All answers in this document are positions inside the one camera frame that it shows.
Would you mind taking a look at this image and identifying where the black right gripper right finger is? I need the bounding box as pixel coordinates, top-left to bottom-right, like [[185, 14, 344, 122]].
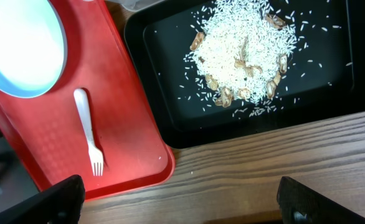
[[277, 176, 365, 224]]

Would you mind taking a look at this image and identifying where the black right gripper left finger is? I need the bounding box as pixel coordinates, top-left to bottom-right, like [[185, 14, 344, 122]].
[[0, 175, 85, 224]]

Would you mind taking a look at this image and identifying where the white plastic fork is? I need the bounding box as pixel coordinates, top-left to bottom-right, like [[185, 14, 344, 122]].
[[73, 88, 104, 177]]

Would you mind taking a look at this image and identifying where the white round plate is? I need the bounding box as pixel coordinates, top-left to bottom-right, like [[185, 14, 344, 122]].
[[0, 0, 68, 98]]

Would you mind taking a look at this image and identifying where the black food waste tray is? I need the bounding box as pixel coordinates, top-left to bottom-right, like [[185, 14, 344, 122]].
[[124, 1, 365, 149]]

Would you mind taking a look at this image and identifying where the rice food waste pile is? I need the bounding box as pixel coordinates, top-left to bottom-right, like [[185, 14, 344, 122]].
[[178, 0, 353, 118]]

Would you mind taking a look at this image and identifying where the red plastic tray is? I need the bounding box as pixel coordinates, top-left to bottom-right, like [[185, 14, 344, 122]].
[[0, 1, 176, 200]]

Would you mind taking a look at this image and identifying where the clear plastic bin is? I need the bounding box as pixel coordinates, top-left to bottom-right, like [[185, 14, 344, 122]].
[[107, 0, 164, 12]]

